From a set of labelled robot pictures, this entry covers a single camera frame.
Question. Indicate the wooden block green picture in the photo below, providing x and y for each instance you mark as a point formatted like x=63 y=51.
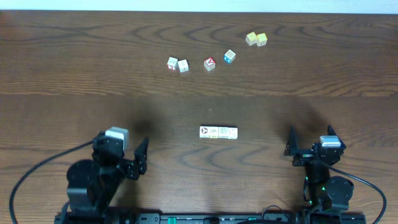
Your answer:
x=232 y=133

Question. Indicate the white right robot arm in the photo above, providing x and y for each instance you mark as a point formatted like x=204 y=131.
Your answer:
x=327 y=195

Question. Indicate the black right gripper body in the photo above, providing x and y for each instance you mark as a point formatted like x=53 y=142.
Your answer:
x=303 y=157

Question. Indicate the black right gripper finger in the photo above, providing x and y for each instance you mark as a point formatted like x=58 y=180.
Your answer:
x=331 y=132
x=292 y=146

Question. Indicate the yellow wooden block left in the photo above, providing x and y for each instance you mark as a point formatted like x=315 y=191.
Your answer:
x=252 y=38

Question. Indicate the wooden block red 3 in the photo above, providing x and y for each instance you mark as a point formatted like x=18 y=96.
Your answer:
x=172 y=63

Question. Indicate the wooden block letter Y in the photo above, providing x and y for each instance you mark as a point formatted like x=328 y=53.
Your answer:
x=223 y=132

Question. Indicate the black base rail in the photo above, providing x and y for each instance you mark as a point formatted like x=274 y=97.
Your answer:
x=217 y=218

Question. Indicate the wooden block blue T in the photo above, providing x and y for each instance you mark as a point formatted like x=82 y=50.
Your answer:
x=183 y=65

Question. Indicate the wooden block green edge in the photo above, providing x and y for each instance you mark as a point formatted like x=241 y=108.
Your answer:
x=213 y=132

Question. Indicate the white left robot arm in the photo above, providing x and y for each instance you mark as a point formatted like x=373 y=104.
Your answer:
x=92 y=183

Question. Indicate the yellow wooden block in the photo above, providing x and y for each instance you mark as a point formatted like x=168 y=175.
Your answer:
x=261 y=39
x=252 y=38

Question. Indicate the wooden block red A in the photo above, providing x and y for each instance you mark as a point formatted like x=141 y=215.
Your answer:
x=209 y=63

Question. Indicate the yellow wooden block right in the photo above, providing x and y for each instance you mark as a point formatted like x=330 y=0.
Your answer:
x=261 y=39

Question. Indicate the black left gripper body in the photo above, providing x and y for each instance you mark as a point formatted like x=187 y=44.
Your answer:
x=129 y=168

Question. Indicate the wooden block blue X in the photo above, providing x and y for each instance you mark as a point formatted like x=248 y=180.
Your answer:
x=229 y=56

